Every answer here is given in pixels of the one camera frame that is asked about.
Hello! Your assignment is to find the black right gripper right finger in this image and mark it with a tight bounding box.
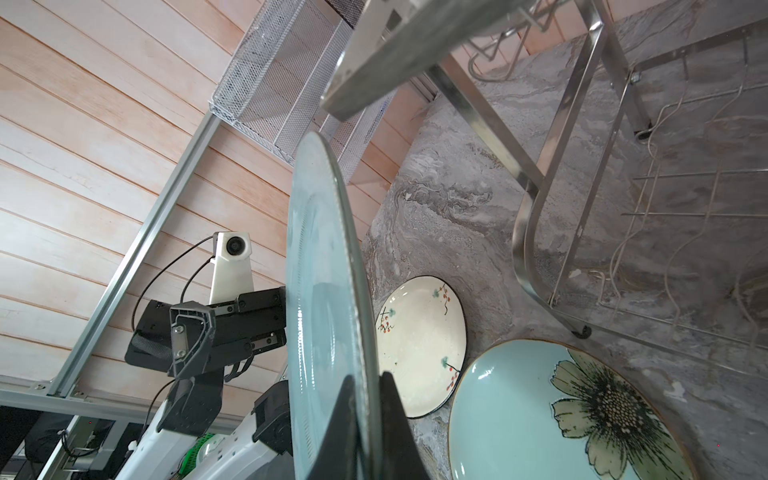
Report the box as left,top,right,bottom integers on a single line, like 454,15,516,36
379,372,429,480

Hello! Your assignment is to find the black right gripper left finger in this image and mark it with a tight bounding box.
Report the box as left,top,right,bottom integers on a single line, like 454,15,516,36
307,375,359,480

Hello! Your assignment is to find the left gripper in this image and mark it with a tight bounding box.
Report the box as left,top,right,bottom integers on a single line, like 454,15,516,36
125,287,286,379

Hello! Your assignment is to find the dark teal ceramic plate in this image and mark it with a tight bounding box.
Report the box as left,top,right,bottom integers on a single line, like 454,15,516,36
286,132,382,479

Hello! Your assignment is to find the cream floral plate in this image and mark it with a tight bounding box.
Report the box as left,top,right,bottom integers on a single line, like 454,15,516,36
375,276,467,419

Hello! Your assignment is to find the stainless steel dish rack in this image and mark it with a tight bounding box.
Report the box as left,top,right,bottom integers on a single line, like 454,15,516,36
320,0,768,376

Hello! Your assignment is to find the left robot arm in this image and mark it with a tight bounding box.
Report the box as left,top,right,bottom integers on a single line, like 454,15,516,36
118,287,293,479

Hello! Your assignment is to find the green plastic crate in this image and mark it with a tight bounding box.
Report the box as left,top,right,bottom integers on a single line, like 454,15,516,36
178,433,214,479

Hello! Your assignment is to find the light green flower plate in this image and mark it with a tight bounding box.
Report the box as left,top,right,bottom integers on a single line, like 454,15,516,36
448,339,697,479

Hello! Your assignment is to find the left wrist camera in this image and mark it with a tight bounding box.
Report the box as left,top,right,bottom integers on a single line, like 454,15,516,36
209,231,254,304

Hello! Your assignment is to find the white wire mesh shelf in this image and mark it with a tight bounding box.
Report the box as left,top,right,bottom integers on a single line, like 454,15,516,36
210,0,392,182

